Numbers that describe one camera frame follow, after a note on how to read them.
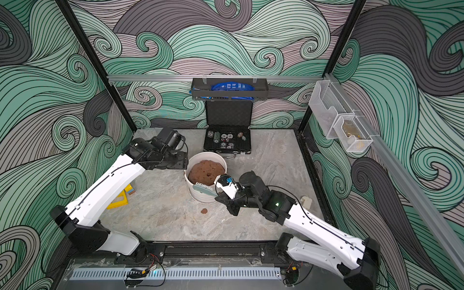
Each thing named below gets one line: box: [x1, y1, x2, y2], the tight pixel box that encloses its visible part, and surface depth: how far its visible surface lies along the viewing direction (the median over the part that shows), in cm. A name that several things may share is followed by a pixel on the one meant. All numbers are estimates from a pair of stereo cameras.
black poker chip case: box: [203, 100, 254, 159], surface depth 115 cm
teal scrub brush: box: [192, 181, 219, 197], surface depth 67 cm
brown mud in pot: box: [187, 160, 226, 186], surface depth 89 cm
